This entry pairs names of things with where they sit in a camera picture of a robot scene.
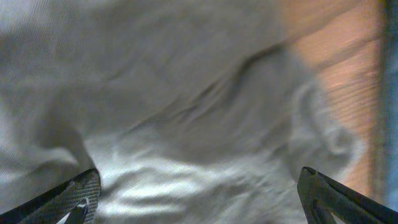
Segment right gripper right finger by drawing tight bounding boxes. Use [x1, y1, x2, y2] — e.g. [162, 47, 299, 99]
[297, 167, 397, 224]

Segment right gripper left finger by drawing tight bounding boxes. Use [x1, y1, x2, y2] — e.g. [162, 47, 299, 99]
[1, 169, 101, 224]

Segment grey shorts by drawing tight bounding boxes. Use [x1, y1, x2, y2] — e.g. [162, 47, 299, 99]
[1, 0, 363, 223]

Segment blue denim garment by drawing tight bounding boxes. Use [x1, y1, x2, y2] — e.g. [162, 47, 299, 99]
[378, 0, 397, 210]

